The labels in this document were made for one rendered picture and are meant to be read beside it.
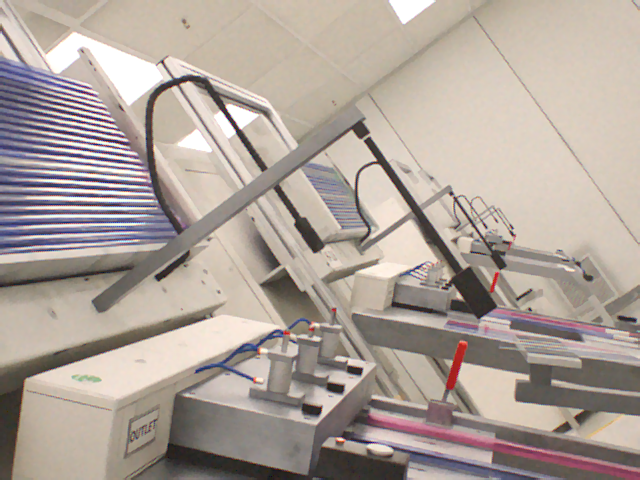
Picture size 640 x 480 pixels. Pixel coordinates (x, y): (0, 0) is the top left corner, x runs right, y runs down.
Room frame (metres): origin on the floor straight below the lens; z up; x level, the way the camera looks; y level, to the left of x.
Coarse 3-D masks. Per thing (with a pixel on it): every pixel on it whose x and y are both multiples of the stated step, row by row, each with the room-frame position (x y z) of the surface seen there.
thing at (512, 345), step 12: (504, 348) 1.29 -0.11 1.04; (516, 348) 1.29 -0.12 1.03; (528, 348) 1.29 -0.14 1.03; (540, 348) 1.29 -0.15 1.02; (552, 348) 1.28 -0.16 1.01; (564, 348) 1.28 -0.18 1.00; (576, 348) 1.29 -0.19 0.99; (612, 360) 1.28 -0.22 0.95; (624, 360) 1.28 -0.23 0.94; (636, 360) 1.28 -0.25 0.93
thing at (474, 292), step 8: (464, 272) 0.82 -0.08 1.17; (472, 272) 0.82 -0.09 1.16; (456, 280) 0.83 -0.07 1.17; (464, 280) 0.83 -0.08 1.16; (472, 280) 0.82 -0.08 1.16; (480, 280) 0.83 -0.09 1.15; (456, 288) 0.83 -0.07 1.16; (464, 288) 0.83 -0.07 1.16; (472, 288) 0.83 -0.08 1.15; (480, 288) 0.82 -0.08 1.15; (464, 296) 0.83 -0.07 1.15; (472, 296) 0.83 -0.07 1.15; (480, 296) 0.83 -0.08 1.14; (488, 296) 0.82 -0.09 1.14; (472, 304) 0.83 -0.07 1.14; (480, 304) 0.83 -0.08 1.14; (488, 304) 0.82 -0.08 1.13; (496, 304) 0.82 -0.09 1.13; (472, 312) 0.83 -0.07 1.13; (480, 312) 0.83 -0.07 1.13; (488, 312) 0.83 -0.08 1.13
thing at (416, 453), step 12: (384, 444) 0.97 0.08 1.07; (396, 444) 0.98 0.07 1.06; (420, 456) 0.97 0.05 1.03; (432, 456) 0.97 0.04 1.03; (444, 456) 0.97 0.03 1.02; (456, 456) 0.97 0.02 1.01; (468, 468) 0.96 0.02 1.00; (480, 468) 0.96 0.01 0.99; (492, 468) 0.96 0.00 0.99; (504, 468) 0.96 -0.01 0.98
